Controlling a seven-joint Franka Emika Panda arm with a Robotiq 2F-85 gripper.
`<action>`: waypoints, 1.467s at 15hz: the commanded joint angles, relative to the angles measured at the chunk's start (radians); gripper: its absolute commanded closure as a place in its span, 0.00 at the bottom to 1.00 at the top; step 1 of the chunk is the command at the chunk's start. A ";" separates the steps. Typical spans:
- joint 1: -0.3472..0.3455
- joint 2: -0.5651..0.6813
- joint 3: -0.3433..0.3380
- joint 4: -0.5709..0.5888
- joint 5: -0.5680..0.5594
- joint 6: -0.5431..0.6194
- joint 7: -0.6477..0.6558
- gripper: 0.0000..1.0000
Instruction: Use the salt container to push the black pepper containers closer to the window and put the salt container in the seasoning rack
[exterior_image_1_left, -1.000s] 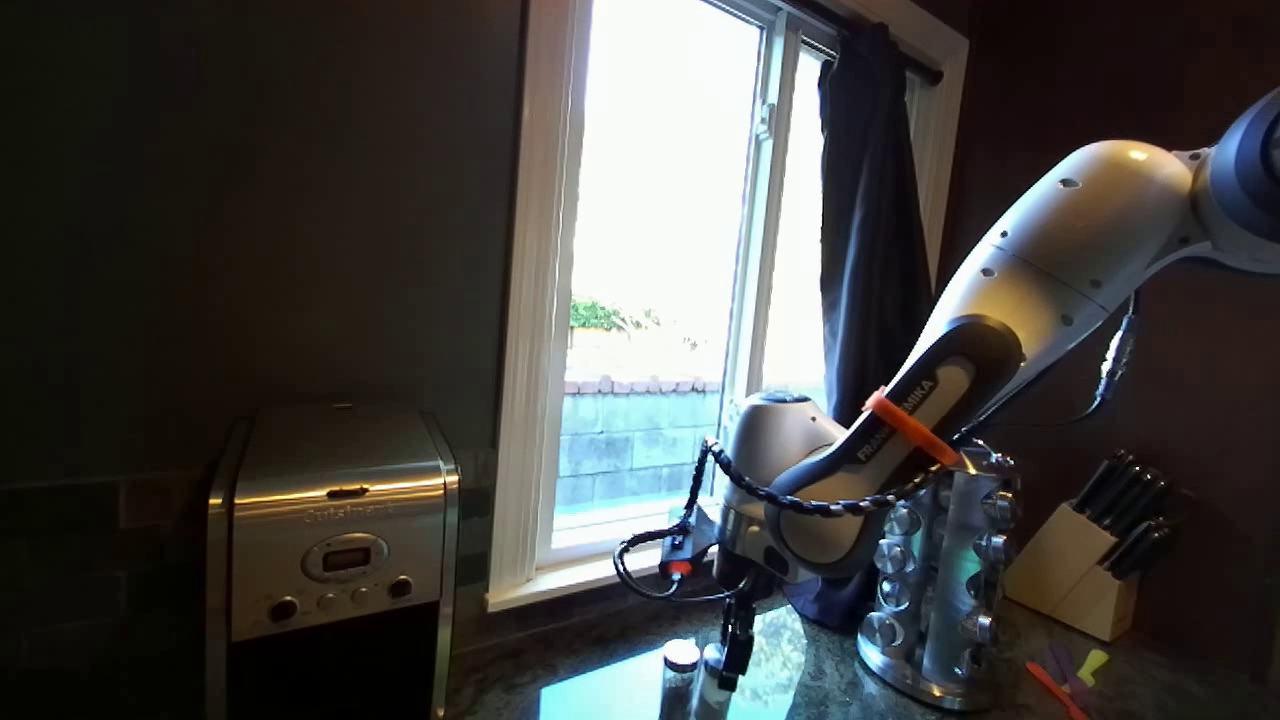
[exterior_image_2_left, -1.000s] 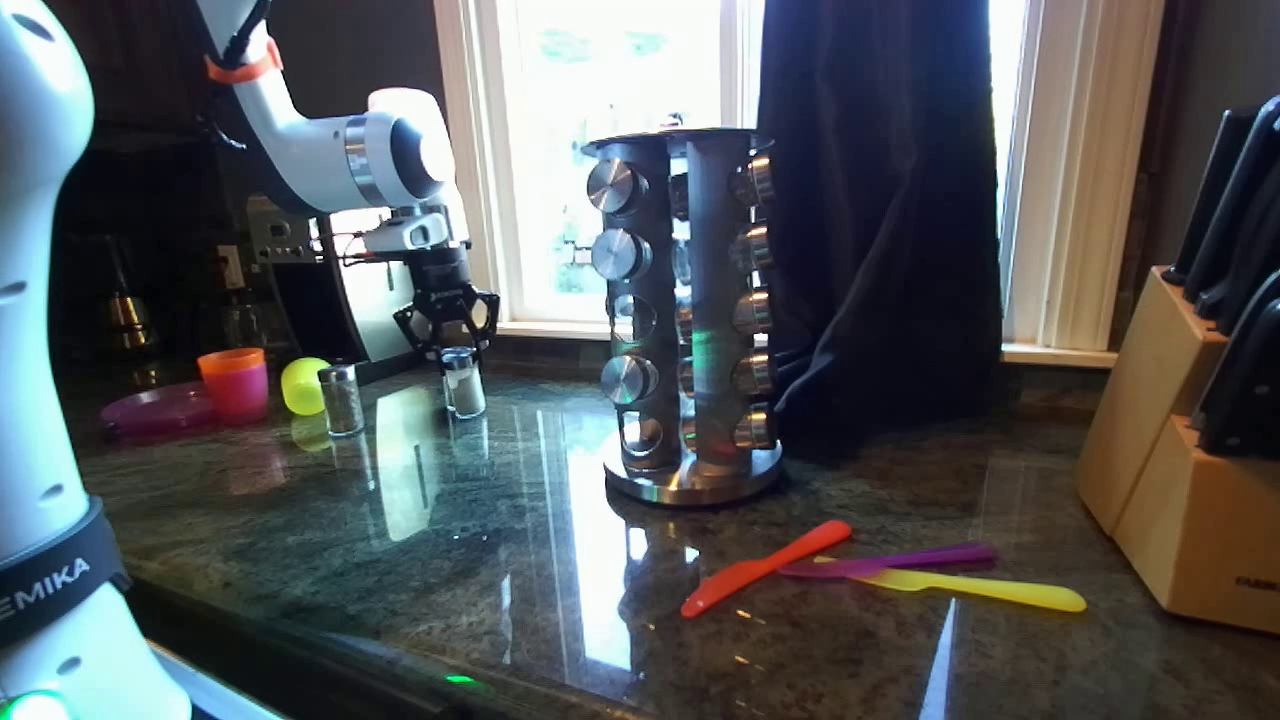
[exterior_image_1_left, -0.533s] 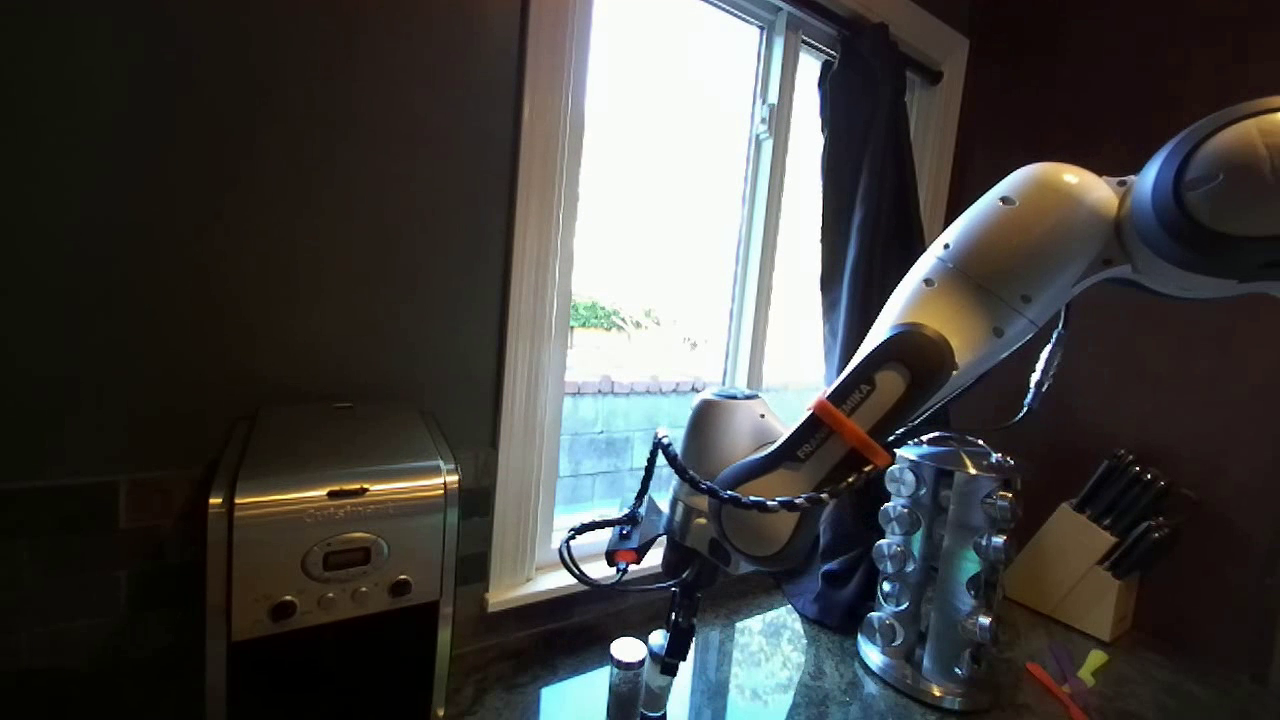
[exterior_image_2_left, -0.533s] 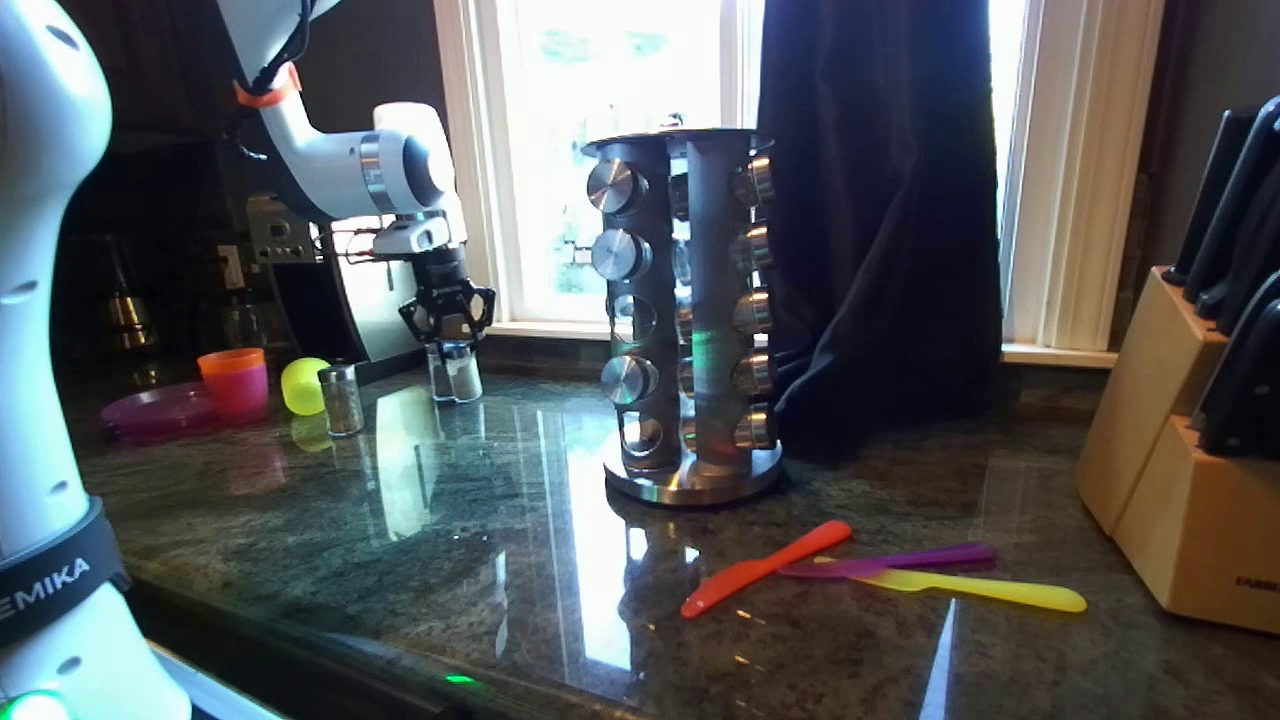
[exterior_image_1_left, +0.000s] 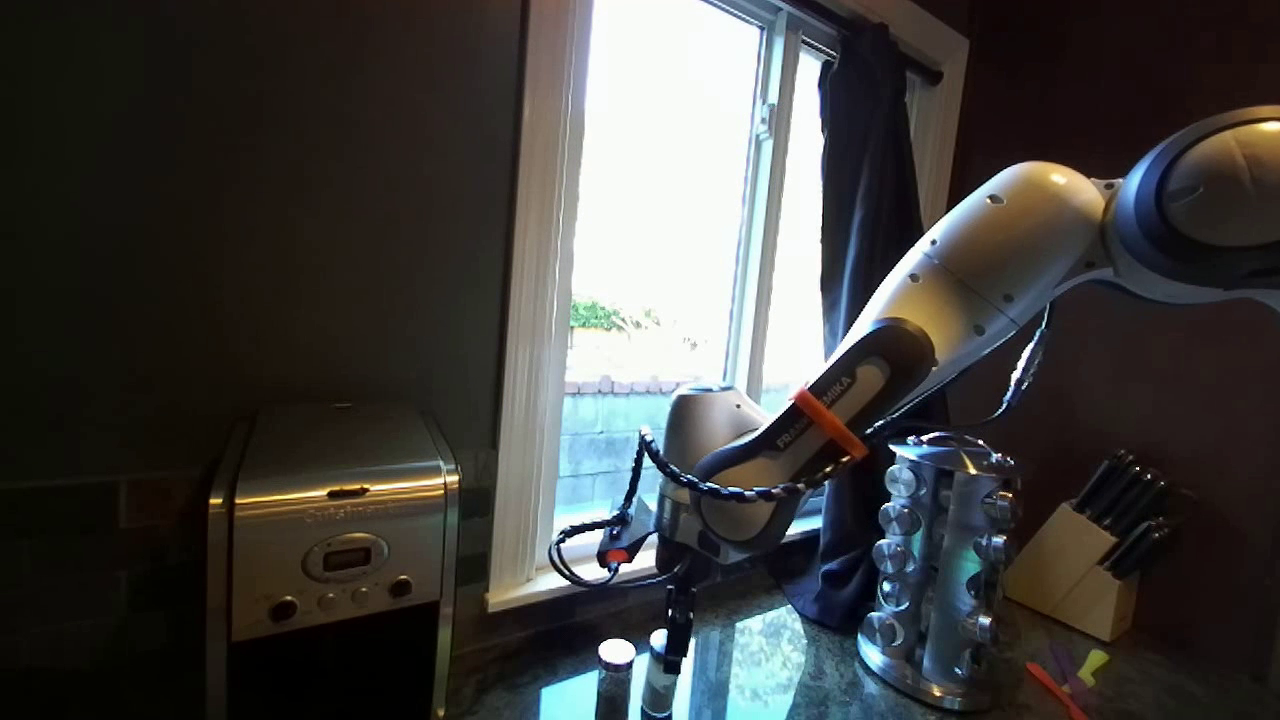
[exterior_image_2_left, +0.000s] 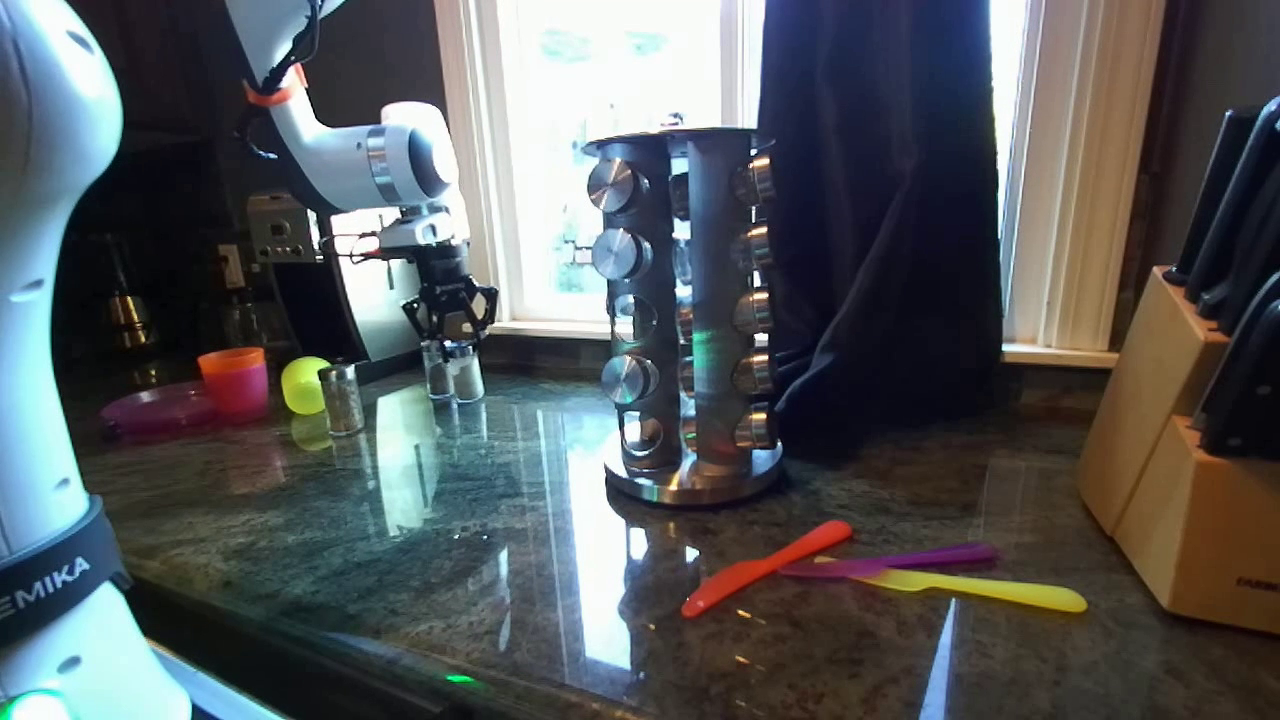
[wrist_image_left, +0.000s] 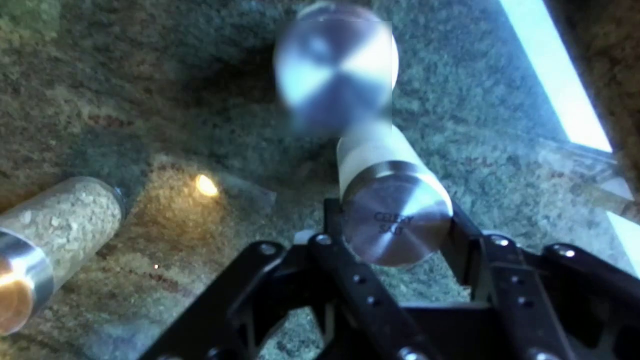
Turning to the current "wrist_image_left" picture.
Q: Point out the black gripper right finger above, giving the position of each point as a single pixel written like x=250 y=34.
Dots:
x=532 y=300

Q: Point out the white salt jar steel cap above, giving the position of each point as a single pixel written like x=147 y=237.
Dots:
x=392 y=213

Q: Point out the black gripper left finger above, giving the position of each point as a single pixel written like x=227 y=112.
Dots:
x=361 y=307

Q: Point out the glass pepper jar steel cap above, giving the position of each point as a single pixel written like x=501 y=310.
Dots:
x=60 y=226
x=336 y=63

